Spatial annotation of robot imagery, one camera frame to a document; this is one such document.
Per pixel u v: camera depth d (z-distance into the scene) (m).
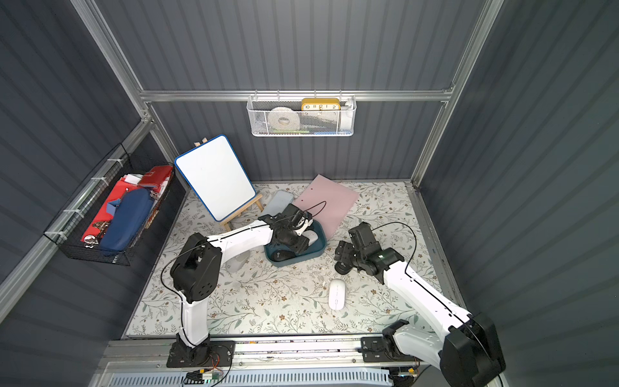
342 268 0.89
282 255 0.92
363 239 0.62
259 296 0.85
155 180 0.79
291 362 0.74
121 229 0.68
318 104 0.87
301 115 0.88
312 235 0.95
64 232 0.60
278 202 1.12
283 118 0.83
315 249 0.94
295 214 0.76
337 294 0.83
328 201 0.79
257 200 1.05
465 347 0.39
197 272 0.52
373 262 0.57
